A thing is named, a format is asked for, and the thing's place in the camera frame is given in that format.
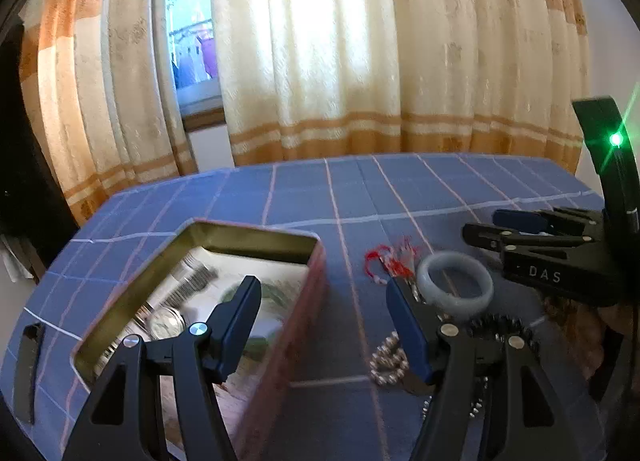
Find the pink metal tin box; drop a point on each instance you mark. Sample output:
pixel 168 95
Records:
pixel 287 246

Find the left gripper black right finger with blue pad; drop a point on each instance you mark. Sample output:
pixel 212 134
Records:
pixel 473 374

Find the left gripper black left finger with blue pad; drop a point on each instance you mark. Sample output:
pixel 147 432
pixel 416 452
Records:
pixel 122 417

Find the cream orange curtain left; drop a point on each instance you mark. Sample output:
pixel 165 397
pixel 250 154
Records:
pixel 99 92

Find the paper leaflet in tin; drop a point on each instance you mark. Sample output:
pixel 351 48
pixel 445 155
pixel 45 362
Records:
pixel 281 286

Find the window with outdoor view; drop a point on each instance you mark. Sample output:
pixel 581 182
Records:
pixel 192 46

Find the cream orange curtain right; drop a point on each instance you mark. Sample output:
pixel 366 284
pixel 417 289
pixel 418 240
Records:
pixel 304 79

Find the silver wrist watch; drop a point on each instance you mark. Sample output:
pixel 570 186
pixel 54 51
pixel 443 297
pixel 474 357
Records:
pixel 164 320

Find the blue plaid tablecloth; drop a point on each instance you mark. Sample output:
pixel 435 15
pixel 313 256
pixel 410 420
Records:
pixel 332 411

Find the pale jade bangle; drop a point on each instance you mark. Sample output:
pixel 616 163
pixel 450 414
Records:
pixel 449 301

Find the black flat object on table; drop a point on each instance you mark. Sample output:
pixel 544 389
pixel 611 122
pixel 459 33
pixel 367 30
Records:
pixel 26 372

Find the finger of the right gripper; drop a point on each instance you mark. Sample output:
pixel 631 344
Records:
pixel 533 222
pixel 498 238

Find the cream orange curtain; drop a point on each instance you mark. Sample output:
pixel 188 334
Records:
pixel 304 79
pixel 99 92

